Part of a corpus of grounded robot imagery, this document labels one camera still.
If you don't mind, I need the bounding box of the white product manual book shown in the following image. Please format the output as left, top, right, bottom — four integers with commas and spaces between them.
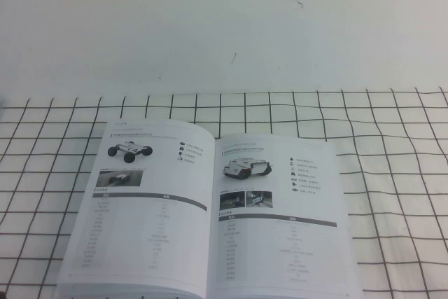
55, 120, 365, 299

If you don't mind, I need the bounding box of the white black-grid tablecloth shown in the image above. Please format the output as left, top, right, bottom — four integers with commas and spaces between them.
0, 87, 448, 299

